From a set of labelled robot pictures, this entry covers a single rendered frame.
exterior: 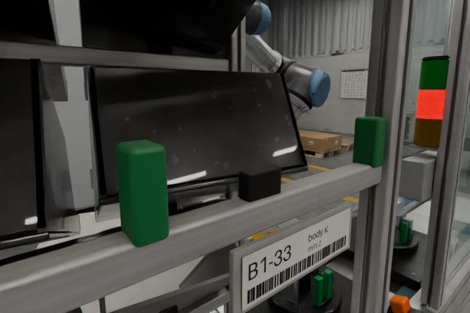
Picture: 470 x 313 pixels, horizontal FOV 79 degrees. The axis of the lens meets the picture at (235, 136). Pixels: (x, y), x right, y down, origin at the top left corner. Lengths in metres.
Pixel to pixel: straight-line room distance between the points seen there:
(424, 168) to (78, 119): 3.10
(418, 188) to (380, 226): 0.36
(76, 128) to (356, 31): 8.15
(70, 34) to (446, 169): 3.19
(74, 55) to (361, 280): 0.28
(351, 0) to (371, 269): 9.78
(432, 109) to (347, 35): 9.19
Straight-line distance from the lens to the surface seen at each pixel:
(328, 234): 0.17
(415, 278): 0.76
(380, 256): 0.24
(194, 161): 0.16
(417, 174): 0.58
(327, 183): 0.16
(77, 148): 3.35
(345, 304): 0.64
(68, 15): 3.38
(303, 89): 0.95
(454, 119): 0.60
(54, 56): 0.26
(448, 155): 0.61
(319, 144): 5.97
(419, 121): 0.60
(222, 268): 0.36
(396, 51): 0.21
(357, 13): 9.75
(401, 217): 0.84
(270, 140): 0.19
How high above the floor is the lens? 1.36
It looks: 9 degrees down
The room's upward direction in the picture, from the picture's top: straight up
